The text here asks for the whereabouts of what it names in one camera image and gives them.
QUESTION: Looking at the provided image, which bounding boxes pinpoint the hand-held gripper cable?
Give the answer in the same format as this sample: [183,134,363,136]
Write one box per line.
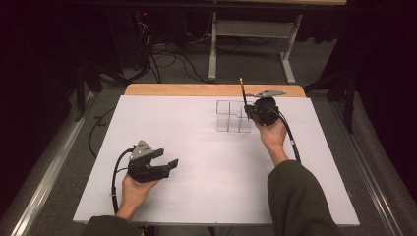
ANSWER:
[110,147,137,214]
[265,103,302,164]

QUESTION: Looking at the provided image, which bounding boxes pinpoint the white metal desk frame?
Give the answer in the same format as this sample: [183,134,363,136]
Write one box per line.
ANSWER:
[208,11,305,85]

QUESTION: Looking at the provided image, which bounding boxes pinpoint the black computer tower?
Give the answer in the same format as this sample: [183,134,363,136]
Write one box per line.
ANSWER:
[107,9,152,71]

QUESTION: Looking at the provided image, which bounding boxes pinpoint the right hand-held gripper cable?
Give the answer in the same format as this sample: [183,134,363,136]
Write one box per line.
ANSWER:
[265,103,302,164]

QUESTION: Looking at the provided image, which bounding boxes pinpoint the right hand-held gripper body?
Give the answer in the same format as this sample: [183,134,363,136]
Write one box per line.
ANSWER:
[251,88,287,127]

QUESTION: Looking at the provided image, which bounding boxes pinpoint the black floor cable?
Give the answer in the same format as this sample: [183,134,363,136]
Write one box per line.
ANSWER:
[88,105,116,159]

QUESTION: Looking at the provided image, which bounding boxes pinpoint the person's left hand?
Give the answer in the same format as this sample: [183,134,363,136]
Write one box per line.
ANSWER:
[121,175,160,212]

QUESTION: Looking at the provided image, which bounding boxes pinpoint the tangle of floor cables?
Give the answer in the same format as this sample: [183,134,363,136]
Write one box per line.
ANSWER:
[136,19,214,85]

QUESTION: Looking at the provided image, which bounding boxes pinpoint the clear acrylic organizer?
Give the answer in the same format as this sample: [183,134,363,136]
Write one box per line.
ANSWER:
[214,99,254,134]

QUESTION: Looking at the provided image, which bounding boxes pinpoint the person's right hand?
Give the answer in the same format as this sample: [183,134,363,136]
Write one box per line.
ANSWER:
[254,119,290,156]

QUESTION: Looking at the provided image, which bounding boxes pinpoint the aluminium rail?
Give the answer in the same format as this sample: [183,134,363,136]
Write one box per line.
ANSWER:
[10,91,96,236]
[329,100,405,236]

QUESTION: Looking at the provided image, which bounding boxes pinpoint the left hand-held gripper cable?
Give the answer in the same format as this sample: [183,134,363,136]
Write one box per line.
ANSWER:
[110,147,137,214]

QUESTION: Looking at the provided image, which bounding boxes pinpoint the black metal stand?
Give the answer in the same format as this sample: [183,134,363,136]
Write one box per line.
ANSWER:
[304,70,358,135]
[74,61,103,123]

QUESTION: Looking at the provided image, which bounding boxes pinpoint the black pencil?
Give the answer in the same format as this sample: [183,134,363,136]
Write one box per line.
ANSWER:
[239,77,251,122]

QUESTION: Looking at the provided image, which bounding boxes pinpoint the wooden table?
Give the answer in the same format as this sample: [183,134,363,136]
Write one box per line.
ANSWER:
[124,83,307,98]

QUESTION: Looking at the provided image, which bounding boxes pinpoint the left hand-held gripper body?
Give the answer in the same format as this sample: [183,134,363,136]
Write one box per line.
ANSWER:
[126,140,172,184]

